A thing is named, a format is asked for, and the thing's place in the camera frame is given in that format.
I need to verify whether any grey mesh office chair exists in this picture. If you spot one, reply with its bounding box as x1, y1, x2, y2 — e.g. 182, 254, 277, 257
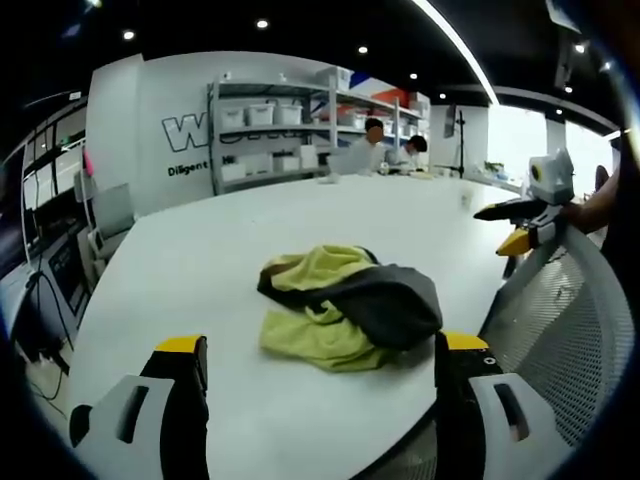
477, 219, 637, 480

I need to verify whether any dark screen device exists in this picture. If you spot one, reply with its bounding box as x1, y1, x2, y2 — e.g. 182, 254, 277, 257
43, 230, 92, 317

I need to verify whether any white chair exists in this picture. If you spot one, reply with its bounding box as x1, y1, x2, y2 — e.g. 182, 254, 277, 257
73, 169, 137, 247

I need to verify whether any yellow-green and grey garment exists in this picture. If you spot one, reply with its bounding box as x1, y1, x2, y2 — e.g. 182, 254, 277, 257
256, 243, 444, 374

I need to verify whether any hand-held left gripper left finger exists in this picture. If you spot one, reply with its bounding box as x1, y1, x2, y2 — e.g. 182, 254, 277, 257
68, 334, 211, 480

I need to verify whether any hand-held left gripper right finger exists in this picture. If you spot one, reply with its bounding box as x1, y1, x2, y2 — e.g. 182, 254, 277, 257
433, 329, 577, 480

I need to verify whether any group of white storage boxes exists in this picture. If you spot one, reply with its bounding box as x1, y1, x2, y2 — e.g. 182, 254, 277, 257
218, 67, 426, 183

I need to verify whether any black cable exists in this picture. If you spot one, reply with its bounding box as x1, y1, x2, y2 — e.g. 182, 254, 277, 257
19, 272, 76, 401

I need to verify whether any ceiling light strip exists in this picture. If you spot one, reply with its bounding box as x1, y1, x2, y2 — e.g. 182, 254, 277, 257
413, 0, 501, 106

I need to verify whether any grey metal shelving unit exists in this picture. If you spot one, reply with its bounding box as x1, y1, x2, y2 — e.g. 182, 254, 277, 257
206, 67, 432, 197

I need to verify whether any monitor on black stand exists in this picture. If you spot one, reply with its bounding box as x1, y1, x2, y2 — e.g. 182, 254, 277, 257
443, 103, 467, 177

